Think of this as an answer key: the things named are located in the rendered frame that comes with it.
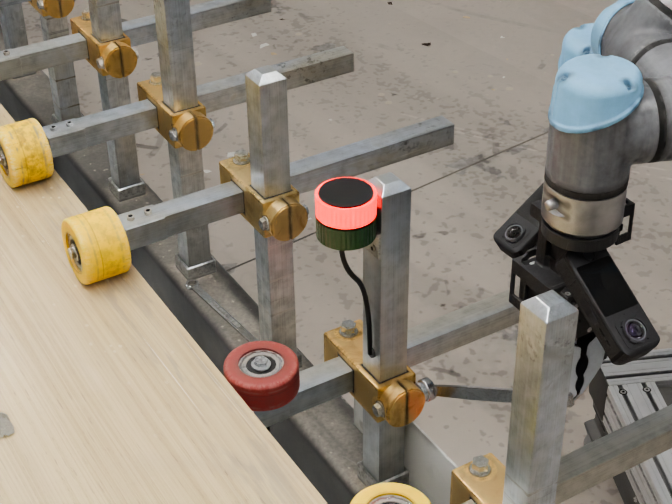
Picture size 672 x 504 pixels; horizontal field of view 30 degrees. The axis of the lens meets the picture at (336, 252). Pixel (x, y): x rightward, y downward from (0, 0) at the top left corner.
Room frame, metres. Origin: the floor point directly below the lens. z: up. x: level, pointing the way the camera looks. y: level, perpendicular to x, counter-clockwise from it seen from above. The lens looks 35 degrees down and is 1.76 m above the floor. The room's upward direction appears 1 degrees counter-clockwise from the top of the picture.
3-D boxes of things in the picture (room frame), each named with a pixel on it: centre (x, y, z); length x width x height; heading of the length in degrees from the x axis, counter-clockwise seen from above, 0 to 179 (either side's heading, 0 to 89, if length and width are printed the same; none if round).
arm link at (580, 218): (0.96, -0.22, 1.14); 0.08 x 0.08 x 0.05
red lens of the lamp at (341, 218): (1.03, -0.01, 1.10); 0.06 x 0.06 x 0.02
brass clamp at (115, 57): (1.72, 0.34, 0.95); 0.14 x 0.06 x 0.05; 31
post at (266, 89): (1.27, 0.08, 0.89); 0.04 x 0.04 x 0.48; 31
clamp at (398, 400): (1.07, -0.04, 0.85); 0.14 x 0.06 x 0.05; 31
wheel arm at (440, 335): (1.12, -0.08, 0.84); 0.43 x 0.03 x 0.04; 121
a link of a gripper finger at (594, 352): (0.98, -0.24, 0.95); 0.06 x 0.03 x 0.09; 30
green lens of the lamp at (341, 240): (1.03, -0.01, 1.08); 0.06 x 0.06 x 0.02
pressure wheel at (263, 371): (1.02, 0.08, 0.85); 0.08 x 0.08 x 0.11
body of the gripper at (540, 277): (0.97, -0.22, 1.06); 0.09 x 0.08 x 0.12; 30
